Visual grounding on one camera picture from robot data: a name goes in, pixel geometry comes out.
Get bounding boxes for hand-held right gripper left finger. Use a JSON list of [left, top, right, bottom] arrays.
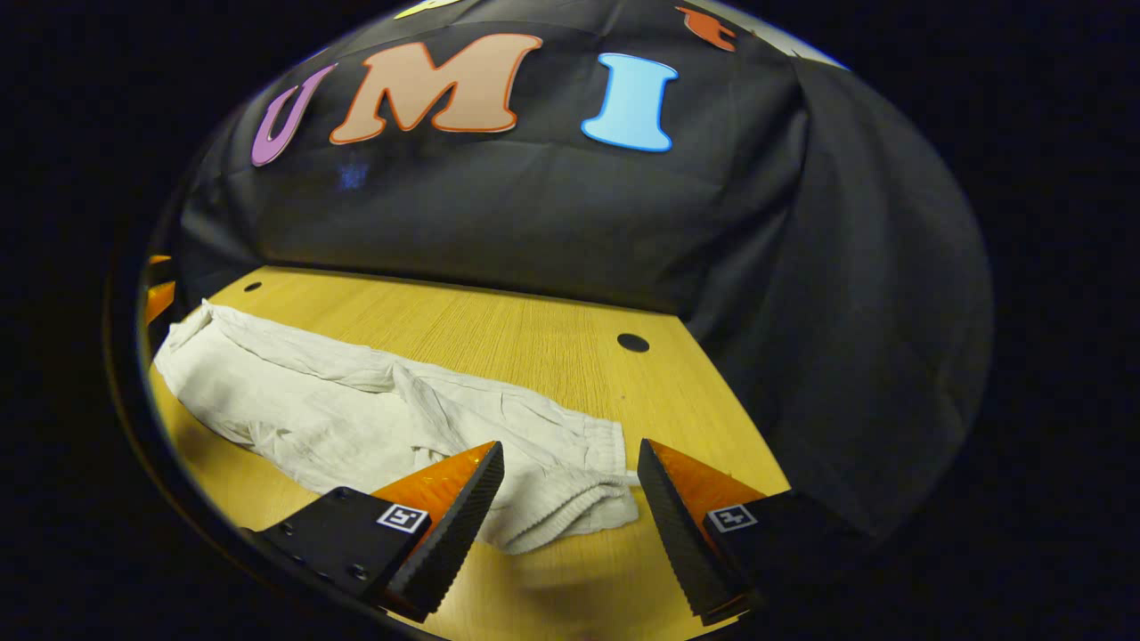
[[249, 440, 506, 622]]

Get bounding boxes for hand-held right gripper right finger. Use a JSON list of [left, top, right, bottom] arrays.
[[637, 437, 869, 627]]

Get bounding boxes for white jeans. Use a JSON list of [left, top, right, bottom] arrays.
[[153, 299, 642, 556]]

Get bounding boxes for black backdrop cloth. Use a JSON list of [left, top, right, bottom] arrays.
[[174, 0, 994, 544]]

